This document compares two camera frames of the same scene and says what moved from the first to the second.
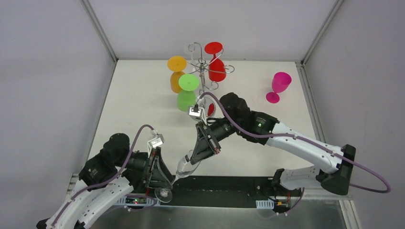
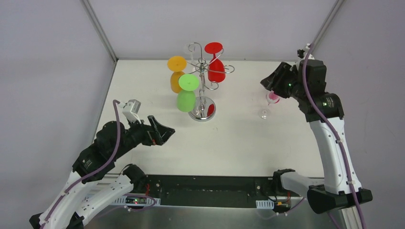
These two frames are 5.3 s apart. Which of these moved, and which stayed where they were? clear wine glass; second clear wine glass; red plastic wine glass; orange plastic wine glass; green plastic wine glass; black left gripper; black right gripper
Moved: clear wine glass; black left gripper; black right gripper
Stayed: red plastic wine glass; second clear wine glass; orange plastic wine glass; green plastic wine glass
